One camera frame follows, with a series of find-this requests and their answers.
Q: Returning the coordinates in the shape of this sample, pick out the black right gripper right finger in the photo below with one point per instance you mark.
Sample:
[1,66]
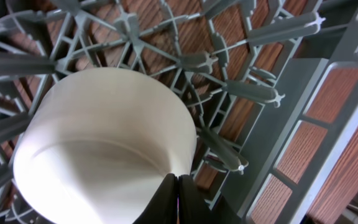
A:
[193,209]

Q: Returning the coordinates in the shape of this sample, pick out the grey dishwasher rack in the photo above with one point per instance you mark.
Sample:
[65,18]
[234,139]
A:
[273,95]

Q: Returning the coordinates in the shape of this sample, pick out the white bowl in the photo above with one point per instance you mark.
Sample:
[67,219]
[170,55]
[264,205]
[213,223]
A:
[100,144]

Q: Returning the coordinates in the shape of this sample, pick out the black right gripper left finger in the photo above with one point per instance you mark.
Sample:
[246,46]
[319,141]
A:
[163,207]

